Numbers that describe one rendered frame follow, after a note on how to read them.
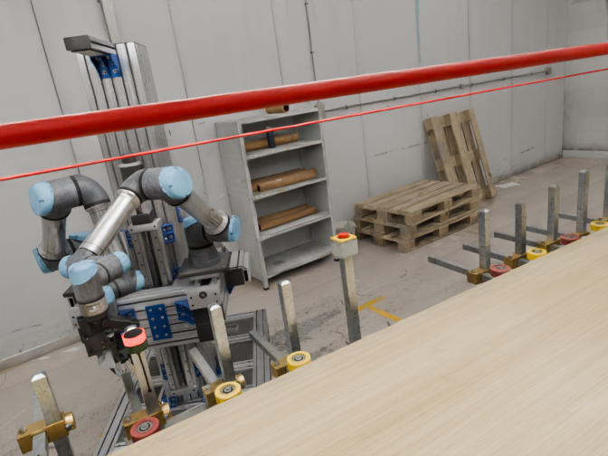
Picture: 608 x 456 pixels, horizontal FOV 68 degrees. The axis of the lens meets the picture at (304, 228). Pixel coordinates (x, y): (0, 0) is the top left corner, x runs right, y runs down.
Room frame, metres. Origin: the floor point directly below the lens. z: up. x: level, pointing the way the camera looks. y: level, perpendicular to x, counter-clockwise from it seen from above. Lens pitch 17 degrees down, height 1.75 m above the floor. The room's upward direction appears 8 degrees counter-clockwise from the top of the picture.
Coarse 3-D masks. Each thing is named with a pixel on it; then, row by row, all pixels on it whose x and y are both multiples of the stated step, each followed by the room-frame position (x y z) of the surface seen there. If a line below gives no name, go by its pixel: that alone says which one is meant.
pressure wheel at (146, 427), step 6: (144, 420) 1.10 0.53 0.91; (150, 420) 1.09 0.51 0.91; (156, 420) 1.09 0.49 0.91; (132, 426) 1.08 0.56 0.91; (138, 426) 1.08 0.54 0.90; (144, 426) 1.06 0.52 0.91; (150, 426) 1.07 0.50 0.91; (156, 426) 1.06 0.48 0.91; (132, 432) 1.05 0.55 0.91; (138, 432) 1.05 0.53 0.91; (144, 432) 1.04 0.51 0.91; (150, 432) 1.04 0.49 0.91; (156, 432) 1.05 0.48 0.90; (132, 438) 1.04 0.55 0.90; (138, 438) 1.03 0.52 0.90; (144, 438) 1.03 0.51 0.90
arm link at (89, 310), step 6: (102, 300) 1.21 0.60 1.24; (84, 306) 1.19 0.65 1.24; (90, 306) 1.19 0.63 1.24; (96, 306) 1.20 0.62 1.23; (102, 306) 1.21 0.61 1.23; (108, 306) 1.24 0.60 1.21; (84, 312) 1.19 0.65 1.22; (90, 312) 1.19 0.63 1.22; (96, 312) 1.19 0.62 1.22; (102, 312) 1.21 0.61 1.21
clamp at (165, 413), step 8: (160, 408) 1.19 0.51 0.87; (168, 408) 1.19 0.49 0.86; (136, 416) 1.17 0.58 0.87; (144, 416) 1.16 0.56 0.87; (152, 416) 1.16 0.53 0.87; (160, 416) 1.17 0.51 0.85; (168, 416) 1.18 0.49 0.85; (128, 424) 1.13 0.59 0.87; (160, 424) 1.17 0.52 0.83; (128, 432) 1.13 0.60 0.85; (128, 440) 1.13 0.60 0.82
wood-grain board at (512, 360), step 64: (576, 256) 1.79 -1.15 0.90; (448, 320) 1.41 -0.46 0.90; (512, 320) 1.36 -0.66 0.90; (576, 320) 1.30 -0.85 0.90; (320, 384) 1.16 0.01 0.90; (384, 384) 1.12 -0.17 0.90; (448, 384) 1.08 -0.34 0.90; (512, 384) 1.04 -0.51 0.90; (576, 384) 1.01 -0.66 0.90; (128, 448) 1.00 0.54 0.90; (192, 448) 0.97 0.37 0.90; (256, 448) 0.94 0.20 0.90; (320, 448) 0.91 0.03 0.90; (384, 448) 0.88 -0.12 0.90; (448, 448) 0.85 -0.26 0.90; (512, 448) 0.83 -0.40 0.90; (576, 448) 0.80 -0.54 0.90
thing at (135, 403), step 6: (126, 378) 1.39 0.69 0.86; (126, 384) 1.36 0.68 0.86; (132, 384) 1.36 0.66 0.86; (126, 390) 1.32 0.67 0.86; (132, 390) 1.32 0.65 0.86; (132, 396) 1.28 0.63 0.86; (132, 402) 1.25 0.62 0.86; (138, 402) 1.25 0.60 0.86; (132, 408) 1.22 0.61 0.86; (138, 408) 1.22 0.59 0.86
